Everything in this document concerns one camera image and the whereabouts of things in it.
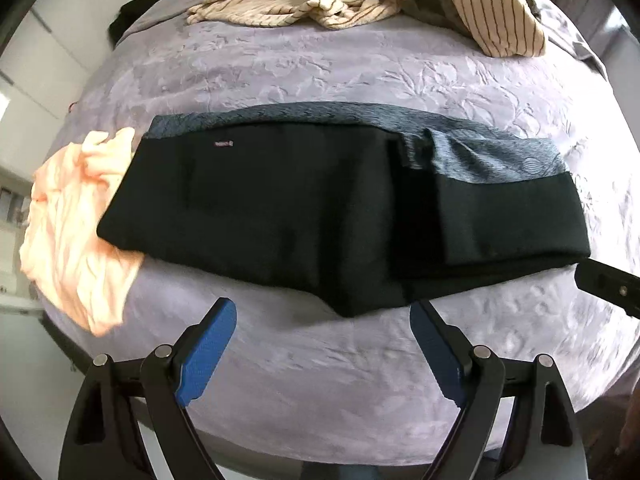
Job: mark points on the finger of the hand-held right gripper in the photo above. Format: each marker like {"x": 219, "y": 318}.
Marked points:
{"x": 607, "y": 285}

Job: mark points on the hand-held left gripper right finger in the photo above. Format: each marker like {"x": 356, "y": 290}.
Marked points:
{"x": 437, "y": 350}

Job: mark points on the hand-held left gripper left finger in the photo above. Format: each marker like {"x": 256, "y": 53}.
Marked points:
{"x": 205, "y": 355}

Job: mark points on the black pants with blue pattern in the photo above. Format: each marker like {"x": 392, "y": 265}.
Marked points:
{"x": 300, "y": 210}

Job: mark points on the lavender bed blanket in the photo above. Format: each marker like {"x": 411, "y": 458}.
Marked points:
{"x": 325, "y": 375}

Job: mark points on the orange garment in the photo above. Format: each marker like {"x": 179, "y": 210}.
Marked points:
{"x": 70, "y": 240}

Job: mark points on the white wardrobe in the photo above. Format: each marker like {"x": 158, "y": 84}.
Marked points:
{"x": 40, "y": 60}

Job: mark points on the black cloth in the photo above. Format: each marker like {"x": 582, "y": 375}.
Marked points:
{"x": 132, "y": 15}

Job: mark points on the cream striped garment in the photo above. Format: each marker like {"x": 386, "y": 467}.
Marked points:
{"x": 280, "y": 5}

